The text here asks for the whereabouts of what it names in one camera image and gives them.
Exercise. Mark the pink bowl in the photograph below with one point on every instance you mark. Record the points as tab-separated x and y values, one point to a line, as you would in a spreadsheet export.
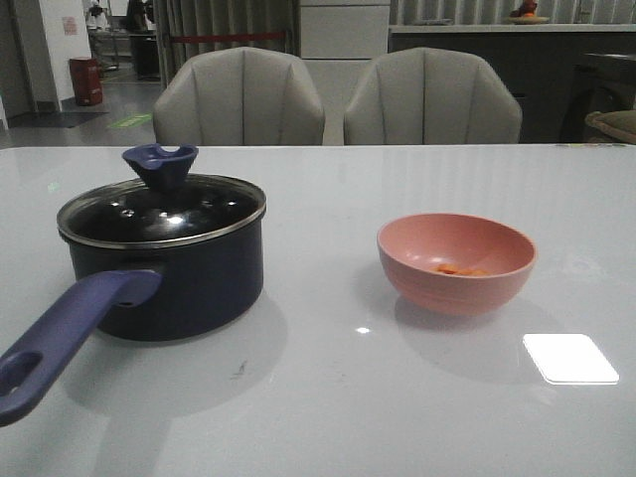
411	247

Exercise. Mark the orange ham pieces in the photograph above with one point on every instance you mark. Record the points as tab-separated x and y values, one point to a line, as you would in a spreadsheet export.
453	269

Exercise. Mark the glass lid blue knob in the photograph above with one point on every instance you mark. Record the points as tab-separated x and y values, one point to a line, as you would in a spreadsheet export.
165	206

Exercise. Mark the left beige chair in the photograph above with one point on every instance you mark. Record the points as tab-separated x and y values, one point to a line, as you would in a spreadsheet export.
240	97

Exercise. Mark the beige chair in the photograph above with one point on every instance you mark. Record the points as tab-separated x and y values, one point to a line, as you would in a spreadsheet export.
240	97
427	96

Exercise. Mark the dark blue saucepan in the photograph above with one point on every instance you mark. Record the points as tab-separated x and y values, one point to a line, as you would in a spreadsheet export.
146	295

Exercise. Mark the right beige chair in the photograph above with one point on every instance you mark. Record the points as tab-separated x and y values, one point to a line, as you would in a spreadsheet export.
427	96

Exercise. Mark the red barrier tape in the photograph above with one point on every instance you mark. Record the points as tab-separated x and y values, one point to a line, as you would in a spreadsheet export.
238	38

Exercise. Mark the white cabinet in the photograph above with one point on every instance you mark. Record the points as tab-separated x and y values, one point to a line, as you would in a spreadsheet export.
343	30

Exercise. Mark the dark counter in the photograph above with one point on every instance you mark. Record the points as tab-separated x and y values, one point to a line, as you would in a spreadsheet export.
535	62

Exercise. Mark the red trash bin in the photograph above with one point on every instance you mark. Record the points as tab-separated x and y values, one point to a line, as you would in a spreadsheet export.
86	81

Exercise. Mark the person in dark clothes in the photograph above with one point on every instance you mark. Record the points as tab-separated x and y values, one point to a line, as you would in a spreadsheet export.
142	42

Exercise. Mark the fruit plate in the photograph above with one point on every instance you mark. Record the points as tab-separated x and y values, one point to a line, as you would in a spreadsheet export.
526	14

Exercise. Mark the person in white clothes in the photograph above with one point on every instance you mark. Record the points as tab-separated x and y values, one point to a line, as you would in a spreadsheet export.
95	16

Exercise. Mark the olive cushion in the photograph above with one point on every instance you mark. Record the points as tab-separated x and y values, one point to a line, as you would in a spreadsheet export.
612	127

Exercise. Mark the pink wall notice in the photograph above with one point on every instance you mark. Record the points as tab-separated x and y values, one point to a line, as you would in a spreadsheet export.
70	25

